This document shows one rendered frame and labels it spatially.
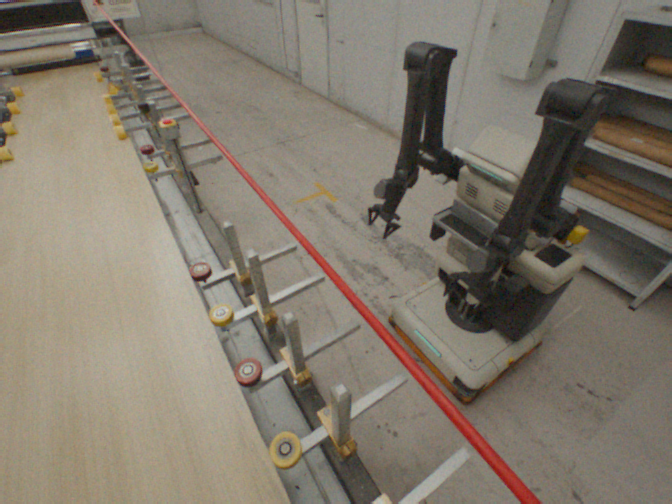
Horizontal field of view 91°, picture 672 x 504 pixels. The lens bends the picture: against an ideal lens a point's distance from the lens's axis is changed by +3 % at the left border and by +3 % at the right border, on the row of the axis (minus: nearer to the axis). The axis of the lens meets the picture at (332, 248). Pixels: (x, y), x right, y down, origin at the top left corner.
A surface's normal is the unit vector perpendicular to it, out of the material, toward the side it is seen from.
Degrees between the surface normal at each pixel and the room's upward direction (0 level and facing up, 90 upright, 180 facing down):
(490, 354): 0
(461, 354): 0
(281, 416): 0
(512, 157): 42
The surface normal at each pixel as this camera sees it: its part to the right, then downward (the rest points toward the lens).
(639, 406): -0.02, -0.73
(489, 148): -0.58, -0.28
